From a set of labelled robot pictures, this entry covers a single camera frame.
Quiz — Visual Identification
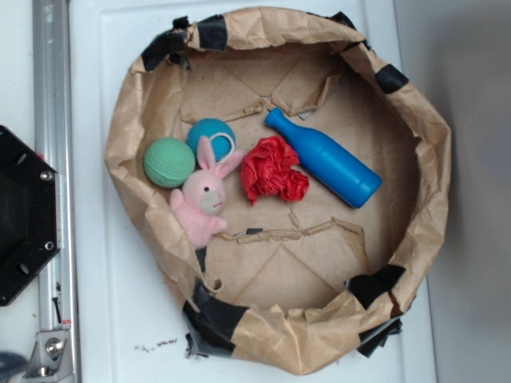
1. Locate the blue plastic bottle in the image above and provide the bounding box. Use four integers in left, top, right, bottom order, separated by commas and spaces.
265, 108, 382, 208

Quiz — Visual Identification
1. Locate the crumpled red paper ball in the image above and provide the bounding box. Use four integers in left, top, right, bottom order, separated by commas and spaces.
240, 136, 310, 206

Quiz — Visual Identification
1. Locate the metal corner bracket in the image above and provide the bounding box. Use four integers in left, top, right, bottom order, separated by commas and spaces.
22, 330, 73, 382

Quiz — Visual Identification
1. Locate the black hexagonal robot base plate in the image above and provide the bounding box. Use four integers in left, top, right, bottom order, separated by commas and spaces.
1, 126, 59, 306

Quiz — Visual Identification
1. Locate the green foam golf ball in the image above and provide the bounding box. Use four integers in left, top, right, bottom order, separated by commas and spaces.
143, 137, 196, 188

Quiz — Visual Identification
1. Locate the brown paper bag bin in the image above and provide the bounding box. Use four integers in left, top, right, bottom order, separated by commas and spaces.
105, 7, 451, 375

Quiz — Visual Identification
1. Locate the aluminium extrusion rail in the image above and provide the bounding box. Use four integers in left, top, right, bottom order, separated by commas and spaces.
33, 1, 82, 382

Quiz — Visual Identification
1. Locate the pink plush bunny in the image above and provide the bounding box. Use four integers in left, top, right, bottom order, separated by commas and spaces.
170, 136, 244, 250

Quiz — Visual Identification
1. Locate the blue ball with white loop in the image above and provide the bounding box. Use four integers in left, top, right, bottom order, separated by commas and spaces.
187, 118, 236, 162

